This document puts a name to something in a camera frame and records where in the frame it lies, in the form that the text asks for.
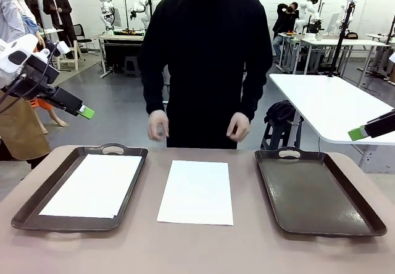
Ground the small white background robot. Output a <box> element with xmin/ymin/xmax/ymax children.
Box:
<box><xmin>336</xmin><ymin>4</ymin><xmax>351</xmax><ymax>31</ymax></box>

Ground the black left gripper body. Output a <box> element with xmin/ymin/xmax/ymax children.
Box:
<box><xmin>18</xmin><ymin>58</ymin><xmax>61</xmax><ymax>101</ymax></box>

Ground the mannequin striped shirt brown skirt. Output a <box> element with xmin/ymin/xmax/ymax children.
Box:
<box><xmin>0</xmin><ymin>0</ymin><xmax>52</xmax><ymax>170</ymax></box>

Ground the person's left hand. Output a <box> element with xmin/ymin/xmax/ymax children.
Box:
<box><xmin>227</xmin><ymin>112</ymin><xmax>251</xmax><ymax>142</ymax></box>

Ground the black office chair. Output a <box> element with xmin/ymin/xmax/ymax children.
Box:
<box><xmin>73</xmin><ymin>23</ymin><xmax>94</xmax><ymax>56</ymax></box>

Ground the white A4 paper stack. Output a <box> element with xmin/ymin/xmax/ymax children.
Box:
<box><xmin>156</xmin><ymin>159</ymin><xmax>235</xmax><ymax>226</ymax></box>

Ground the background person in black coat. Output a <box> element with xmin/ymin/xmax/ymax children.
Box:
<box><xmin>42</xmin><ymin>0</ymin><xmax>77</xmax><ymax>59</ymax></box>

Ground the long white background table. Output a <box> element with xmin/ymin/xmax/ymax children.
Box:
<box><xmin>301</xmin><ymin>38</ymin><xmax>390</xmax><ymax>85</ymax></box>

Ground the large white table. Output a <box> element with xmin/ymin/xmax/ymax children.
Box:
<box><xmin>268</xmin><ymin>73</ymin><xmax>395</xmax><ymax>173</ymax></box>

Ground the person's right hand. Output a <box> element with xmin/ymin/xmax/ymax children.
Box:
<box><xmin>147</xmin><ymin>109</ymin><xmax>170</xmax><ymax>141</ymax></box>

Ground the grey plastic stool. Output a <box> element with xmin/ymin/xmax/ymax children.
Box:
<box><xmin>124</xmin><ymin>56</ymin><xmax>141</xmax><ymax>78</ymax></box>

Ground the tall black tripod pole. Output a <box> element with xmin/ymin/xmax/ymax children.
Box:
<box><xmin>328</xmin><ymin>0</ymin><xmax>357</xmax><ymax>78</ymax></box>

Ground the white computer monitor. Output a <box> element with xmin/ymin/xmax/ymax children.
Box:
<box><xmin>326</xmin><ymin>12</ymin><xmax>341</xmax><ymax>35</ymax></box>

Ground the person's left forearm black sleeve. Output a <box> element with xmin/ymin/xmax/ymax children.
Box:
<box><xmin>241</xmin><ymin>64</ymin><xmax>270</xmax><ymax>122</ymax></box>

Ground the white desk with black panel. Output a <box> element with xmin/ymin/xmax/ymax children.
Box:
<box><xmin>98</xmin><ymin>33</ymin><xmax>148</xmax><ymax>79</ymax></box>

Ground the white wooden chair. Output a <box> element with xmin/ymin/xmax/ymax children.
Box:
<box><xmin>54</xmin><ymin>47</ymin><xmax>80</xmax><ymax>71</ymax></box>

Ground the black bag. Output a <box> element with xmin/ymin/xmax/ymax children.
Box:
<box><xmin>264</xmin><ymin>100</ymin><xmax>305</xmax><ymax>125</ymax></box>

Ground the brown plastic tray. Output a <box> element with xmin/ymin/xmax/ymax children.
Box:
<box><xmin>11</xmin><ymin>143</ymin><xmax>149</xmax><ymax>233</ymax></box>
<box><xmin>254</xmin><ymin>146</ymin><xmax>388</xmax><ymax>237</ymax></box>

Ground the white A4 sheet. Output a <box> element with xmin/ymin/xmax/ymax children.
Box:
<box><xmin>39</xmin><ymin>153</ymin><xmax>143</xmax><ymax>219</ymax></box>

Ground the seated person in black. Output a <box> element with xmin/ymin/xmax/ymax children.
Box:
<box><xmin>273</xmin><ymin>2</ymin><xmax>300</xmax><ymax>62</ymax></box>

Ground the person's right forearm black sleeve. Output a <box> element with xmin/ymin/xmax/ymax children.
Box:
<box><xmin>141</xmin><ymin>60</ymin><xmax>170</xmax><ymax>115</ymax></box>

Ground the black stool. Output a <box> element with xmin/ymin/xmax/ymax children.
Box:
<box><xmin>260</xmin><ymin>118</ymin><xmax>303</xmax><ymax>151</ymax></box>

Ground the person in black sweater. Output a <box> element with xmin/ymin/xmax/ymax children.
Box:
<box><xmin>138</xmin><ymin>0</ymin><xmax>274</xmax><ymax>150</ymax></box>

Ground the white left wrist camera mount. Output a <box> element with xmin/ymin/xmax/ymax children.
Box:
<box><xmin>46</xmin><ymin>41</ymin><xmax>71</xmax><ymax>61</ymax></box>

